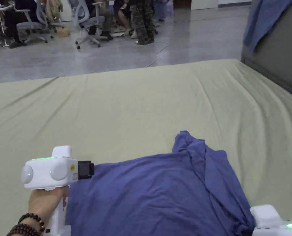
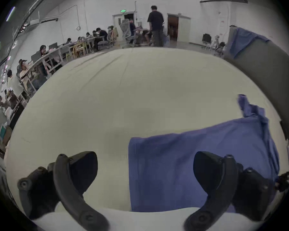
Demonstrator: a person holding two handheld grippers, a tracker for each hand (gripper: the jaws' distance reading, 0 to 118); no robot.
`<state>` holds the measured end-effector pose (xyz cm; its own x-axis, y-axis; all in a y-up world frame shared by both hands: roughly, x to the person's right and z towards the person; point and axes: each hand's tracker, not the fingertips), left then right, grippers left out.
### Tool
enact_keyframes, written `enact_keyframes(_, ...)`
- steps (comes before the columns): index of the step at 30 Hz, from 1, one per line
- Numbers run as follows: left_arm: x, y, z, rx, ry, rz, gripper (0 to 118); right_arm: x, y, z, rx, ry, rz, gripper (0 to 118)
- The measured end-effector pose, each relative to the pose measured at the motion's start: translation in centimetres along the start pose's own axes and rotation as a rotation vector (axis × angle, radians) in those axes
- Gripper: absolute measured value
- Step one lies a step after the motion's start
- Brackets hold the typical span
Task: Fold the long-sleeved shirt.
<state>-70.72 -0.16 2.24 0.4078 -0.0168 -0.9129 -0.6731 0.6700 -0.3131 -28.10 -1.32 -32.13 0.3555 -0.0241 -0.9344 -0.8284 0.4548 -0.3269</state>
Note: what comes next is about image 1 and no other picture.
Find blue cloth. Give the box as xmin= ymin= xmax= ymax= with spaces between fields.
xmin=243 ymin=0 xmax=292 ymax=55

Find dark blue shirt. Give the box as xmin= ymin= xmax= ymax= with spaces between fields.
xmin=64 ymin=130 xmax=257 ymax=236

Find bed with pale green sheet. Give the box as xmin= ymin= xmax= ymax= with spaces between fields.
xmin=0 ymin=58 xmax=292 ymax=236

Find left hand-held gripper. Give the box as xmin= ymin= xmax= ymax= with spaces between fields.
xmin=21 ymin=145 xmax=94 ymax=236

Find grey padded headboard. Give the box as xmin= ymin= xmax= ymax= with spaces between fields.
xmin=240 ymin=0 xmax=292 ymax=102

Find grey office chair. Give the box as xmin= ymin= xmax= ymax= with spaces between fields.
xmin=16 ymin=0 xmax=55 ymax=46
xmin=71 ymin=0 xmax=110 ymax=49

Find white floor cable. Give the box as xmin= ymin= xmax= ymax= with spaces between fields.
xmin=145 ymin=42 xmax=171 ymax=68

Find person's left forearm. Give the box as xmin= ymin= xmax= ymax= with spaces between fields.
xmin=5 ymin=212 xmax=46 ymax=236

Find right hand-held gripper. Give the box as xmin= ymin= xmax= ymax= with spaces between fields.
xmin=250 ymin=204 xmax=292 ymax=236

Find person's left hand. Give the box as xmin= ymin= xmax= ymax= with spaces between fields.
xmin=28 ymin=185 xmax=68 ymax=229

